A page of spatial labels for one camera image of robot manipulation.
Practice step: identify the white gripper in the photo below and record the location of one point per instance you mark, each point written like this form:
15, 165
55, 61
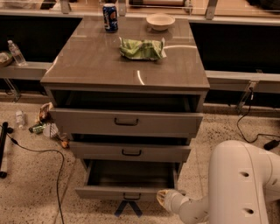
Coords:
171, 200

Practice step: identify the grey drawer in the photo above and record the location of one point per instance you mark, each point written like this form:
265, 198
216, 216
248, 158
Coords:
126, 123
130, 152
127, 180

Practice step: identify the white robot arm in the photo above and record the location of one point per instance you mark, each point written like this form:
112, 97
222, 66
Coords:
242, 179

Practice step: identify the grey drawer cabinet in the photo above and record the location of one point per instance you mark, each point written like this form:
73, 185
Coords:
90, 73

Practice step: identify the crumpled snack bag on floor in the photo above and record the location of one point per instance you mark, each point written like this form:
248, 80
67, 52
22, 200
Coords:
44, 112

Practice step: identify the green chip bag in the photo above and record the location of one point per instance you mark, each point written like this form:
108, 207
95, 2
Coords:
142, 49

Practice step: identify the small bottle on floor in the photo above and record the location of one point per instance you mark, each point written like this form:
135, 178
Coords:
20, 119

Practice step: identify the black stand left floor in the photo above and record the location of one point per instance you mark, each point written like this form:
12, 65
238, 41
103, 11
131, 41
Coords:
5, 136

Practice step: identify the white ceramic bowl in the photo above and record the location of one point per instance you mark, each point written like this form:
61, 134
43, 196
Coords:
160, 21

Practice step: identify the blue soda can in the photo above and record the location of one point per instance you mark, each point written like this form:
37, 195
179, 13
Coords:
110, 17

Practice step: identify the clear water bottle on ledge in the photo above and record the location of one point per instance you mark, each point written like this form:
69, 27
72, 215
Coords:
16, 53

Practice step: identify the bowl on left ledge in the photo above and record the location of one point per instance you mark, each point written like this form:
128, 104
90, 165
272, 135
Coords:
5, 59

